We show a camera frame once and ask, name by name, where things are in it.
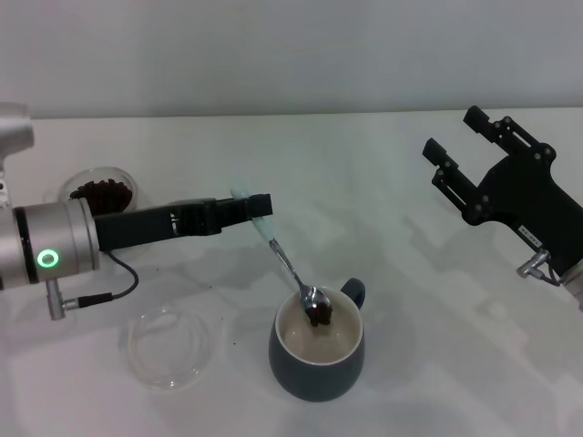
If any right wrist cable with connector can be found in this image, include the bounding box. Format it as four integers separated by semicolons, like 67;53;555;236
516;248;565;288

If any blue-handled metal spoon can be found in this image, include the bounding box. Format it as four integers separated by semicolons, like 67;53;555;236
230;184;332;327

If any small coffee bean clump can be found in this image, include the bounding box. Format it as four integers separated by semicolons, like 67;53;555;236
305;302;333;328

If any left wrist cable with connector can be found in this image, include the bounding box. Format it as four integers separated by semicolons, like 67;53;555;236
45;251;140;322

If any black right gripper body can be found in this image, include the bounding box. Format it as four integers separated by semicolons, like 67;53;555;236
460;157;583;274

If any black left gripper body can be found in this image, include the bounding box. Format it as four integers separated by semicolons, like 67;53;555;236
93;202;186;253

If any double-walled clear glass cup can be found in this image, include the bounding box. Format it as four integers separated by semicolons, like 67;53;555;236
44;166;143;215

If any dark blue ceramic mug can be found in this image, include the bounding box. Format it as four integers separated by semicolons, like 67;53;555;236
267;277;367;403

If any clear glass saucer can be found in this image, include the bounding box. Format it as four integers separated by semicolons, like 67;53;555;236
120;305;228;391

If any coffee beans pile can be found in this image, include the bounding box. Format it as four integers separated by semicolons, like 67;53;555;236
68;178;134;214

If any wrist cable with connector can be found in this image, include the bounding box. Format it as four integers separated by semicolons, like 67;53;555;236
45;251;140;322
516;248;565;288

